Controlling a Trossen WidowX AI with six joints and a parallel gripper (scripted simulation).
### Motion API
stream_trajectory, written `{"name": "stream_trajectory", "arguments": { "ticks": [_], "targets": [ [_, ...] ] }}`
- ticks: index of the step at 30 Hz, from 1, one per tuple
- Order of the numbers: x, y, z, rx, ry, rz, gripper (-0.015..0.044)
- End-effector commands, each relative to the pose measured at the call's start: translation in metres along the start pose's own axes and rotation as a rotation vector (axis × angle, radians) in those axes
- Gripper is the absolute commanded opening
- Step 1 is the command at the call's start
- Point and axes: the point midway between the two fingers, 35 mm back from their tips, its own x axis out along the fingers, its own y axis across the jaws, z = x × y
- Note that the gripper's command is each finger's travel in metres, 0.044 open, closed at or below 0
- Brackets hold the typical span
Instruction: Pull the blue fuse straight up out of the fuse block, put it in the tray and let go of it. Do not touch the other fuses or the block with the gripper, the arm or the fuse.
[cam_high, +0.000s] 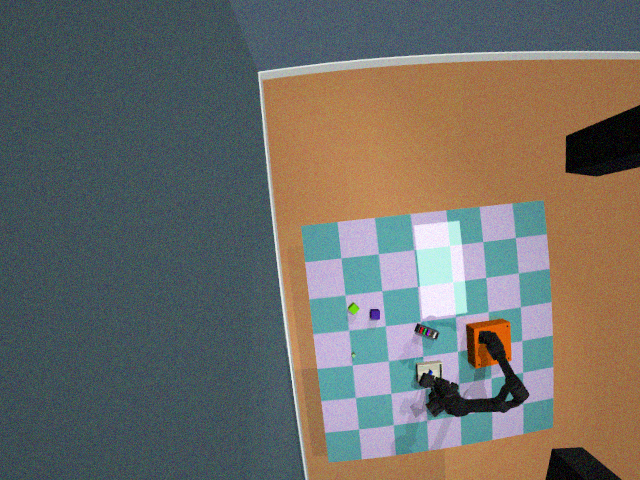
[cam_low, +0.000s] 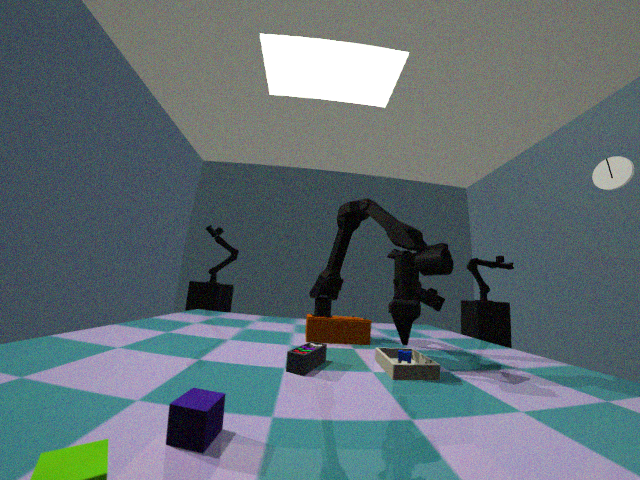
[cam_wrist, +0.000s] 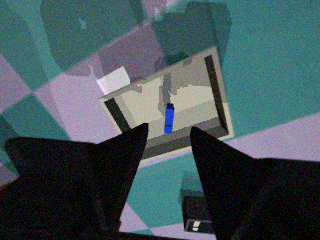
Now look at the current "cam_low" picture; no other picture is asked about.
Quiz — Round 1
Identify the blue fuse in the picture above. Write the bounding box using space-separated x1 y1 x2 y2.
397 350 412 364

